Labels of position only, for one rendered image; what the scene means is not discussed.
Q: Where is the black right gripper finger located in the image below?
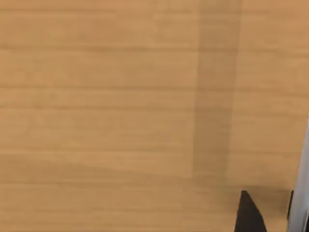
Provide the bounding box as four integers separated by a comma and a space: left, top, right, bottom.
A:
235, 189, 268, 232

